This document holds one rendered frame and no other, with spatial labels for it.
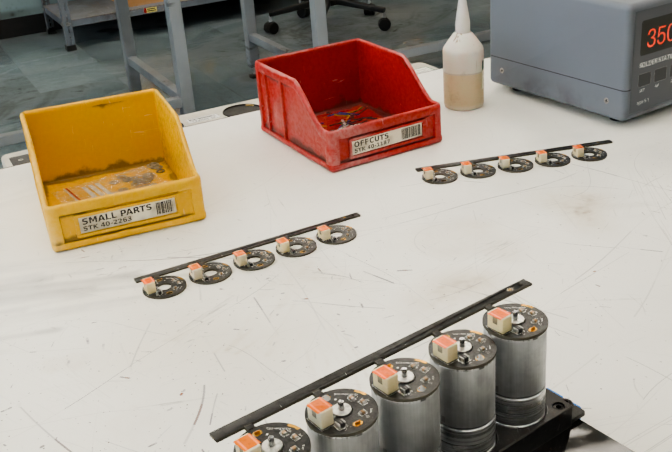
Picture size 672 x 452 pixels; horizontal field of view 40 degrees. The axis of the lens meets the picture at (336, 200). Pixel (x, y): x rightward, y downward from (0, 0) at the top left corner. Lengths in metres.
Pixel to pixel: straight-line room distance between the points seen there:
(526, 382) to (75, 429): 0.20
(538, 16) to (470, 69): 0.07
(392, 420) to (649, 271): 0.24
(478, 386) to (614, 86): 0.42
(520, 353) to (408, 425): 0.06
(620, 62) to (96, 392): 0.45
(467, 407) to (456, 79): 0.46
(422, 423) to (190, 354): 0.17
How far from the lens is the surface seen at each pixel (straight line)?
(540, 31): 0.77
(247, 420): 0.32
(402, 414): 0.33
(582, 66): 0.75
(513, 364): 0.36
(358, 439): 0.31
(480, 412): 0.35
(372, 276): 0.52
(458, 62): 0.76
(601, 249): 0.55
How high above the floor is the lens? 1.00
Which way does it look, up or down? 24 degrees down
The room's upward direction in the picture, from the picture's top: 4 degrees counter-clockwise
